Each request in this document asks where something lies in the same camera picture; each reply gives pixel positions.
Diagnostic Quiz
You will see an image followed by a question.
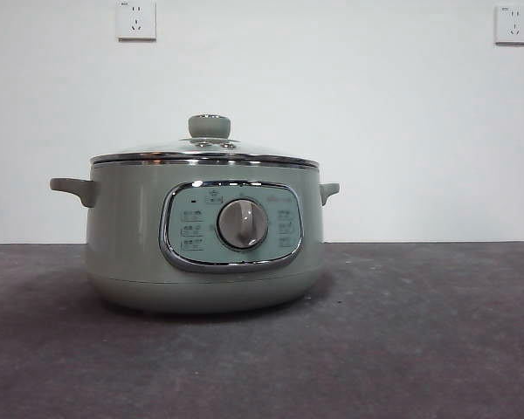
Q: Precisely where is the glass lid with green knob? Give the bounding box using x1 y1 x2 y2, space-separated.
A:
90 113 320 169

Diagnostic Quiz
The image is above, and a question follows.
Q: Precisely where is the sage green electric cooking pot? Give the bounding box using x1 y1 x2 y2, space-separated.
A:
48 160 341 314

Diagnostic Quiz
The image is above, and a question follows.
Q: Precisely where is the white wall power socket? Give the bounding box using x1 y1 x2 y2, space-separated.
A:
116 0 157 43
494 3 524 45

